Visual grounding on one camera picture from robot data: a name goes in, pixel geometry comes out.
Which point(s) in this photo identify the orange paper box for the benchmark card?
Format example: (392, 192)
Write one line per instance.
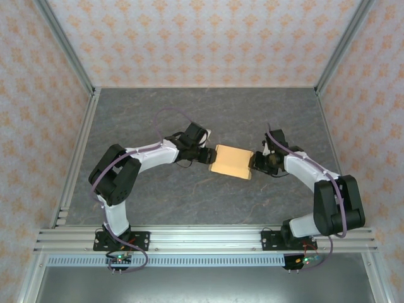
(230, 161)

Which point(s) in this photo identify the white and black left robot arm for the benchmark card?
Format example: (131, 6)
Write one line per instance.
(115, 217)

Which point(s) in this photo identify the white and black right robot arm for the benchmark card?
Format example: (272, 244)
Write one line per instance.
(303, 167)

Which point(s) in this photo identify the grey metal sheet panel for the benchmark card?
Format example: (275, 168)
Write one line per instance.
(205, 284)

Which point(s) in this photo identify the aluminium table side rail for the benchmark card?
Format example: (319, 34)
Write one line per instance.
(337, 158)
(91, 110)

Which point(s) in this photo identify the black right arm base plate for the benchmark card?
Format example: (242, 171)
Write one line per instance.
(268, 241)

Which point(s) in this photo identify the aluminium mounting rail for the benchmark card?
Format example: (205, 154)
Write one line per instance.
(205, 240)

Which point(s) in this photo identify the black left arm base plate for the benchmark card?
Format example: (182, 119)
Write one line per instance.
(142, 240)

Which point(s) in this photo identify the aluminium frame post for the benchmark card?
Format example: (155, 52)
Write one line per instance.
(344, 41)
(63, 41)

